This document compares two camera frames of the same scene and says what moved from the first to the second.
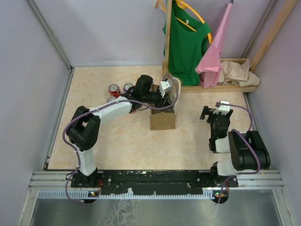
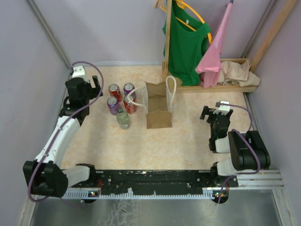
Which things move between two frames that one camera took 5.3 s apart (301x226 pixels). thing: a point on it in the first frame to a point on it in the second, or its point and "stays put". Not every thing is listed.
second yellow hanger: x=162 y=7 stays put
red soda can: x=114 y=90 stays put
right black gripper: x=207 y=111 stays put
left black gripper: x=162 y=102 to x=95 y=92
